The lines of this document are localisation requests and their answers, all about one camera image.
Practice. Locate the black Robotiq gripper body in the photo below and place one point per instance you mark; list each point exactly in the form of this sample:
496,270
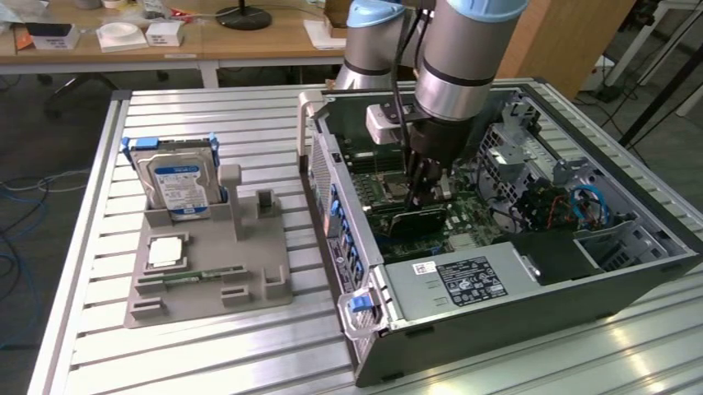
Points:
442,138

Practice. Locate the black graphics card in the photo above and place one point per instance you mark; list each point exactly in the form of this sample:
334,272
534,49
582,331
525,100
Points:
421,224

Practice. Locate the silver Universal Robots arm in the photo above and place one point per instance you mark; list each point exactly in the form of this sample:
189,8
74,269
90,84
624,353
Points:
456,61

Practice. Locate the CPU socket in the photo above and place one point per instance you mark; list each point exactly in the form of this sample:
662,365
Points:
393,185

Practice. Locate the green motherboard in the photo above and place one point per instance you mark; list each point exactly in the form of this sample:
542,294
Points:
473,218

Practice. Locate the blue card retention clips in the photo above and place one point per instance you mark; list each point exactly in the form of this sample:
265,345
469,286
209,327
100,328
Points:
344,230

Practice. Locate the grey power supply unit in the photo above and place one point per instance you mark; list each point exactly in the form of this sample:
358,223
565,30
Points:
418,300

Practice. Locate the blue case latch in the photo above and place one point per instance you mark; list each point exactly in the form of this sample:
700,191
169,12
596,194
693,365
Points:
362,304

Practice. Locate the wooden cabinet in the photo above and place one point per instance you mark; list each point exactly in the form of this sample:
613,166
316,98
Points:
572,41

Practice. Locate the white paper booklet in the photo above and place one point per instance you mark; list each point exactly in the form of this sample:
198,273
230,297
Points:
322,35

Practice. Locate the brown cardboard box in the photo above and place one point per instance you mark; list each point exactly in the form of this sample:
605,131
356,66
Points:
337,12

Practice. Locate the open dark PC case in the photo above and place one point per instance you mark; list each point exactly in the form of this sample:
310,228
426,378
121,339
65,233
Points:
494,329

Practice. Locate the metal disk bay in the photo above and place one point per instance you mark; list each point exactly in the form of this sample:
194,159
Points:
616,247

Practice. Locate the black slanted stand pole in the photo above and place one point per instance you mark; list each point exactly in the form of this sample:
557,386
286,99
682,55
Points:
660,82

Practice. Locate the wooden desk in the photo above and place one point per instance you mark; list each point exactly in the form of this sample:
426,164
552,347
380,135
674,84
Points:
248,41

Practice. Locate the hard disk in blue caddy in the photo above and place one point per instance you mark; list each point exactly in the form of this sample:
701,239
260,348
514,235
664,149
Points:
176,181

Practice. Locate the grey plastic parts rack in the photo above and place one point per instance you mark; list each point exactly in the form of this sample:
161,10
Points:
220,288

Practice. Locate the black round lamp base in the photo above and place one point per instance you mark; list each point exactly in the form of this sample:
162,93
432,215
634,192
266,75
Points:
245,18

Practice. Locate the silver CPU chip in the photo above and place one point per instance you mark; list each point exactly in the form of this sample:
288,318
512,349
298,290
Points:
166,253

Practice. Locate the green RAM stick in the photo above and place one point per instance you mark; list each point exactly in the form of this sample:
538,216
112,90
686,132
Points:
182,277

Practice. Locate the plain white cardboard box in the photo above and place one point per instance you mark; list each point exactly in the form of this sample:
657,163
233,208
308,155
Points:
165,35

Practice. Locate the white round bowl box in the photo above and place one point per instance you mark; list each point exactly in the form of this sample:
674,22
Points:
122,38

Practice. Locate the black office chair base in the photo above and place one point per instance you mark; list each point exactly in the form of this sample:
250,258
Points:
77,88

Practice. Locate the white box with black lid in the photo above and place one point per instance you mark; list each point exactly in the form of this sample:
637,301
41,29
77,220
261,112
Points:
54,38

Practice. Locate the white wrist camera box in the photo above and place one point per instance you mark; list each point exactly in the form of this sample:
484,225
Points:
385,125

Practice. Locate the white table frame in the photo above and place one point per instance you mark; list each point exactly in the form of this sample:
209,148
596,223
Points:
681,49

